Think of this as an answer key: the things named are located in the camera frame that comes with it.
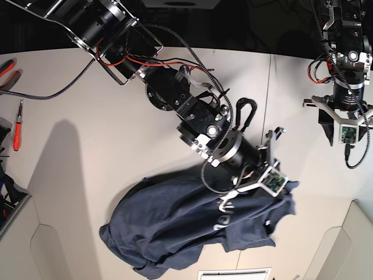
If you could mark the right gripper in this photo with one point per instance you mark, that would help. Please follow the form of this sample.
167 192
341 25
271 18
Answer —
247 163

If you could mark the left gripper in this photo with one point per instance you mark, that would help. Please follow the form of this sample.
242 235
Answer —
329 113

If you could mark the dark blue t-shirt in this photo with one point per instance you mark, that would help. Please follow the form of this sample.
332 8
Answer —
165 221

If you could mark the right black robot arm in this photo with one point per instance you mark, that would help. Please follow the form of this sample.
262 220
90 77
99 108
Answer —
210 124

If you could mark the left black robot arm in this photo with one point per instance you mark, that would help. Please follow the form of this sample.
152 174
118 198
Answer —
347 53

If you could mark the white vent panel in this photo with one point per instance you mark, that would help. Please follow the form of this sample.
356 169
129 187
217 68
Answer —
236 274

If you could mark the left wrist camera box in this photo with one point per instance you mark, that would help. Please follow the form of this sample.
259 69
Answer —
348 134

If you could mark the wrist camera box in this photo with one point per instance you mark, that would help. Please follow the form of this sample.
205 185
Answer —
273 181
348 134

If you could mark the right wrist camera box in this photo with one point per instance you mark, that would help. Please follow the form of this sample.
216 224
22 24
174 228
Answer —
273 181

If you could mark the orange handled screwdriver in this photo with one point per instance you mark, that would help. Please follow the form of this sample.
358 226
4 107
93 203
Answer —
18 128

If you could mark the orange handled pliers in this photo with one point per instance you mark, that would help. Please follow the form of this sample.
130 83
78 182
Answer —
8 68

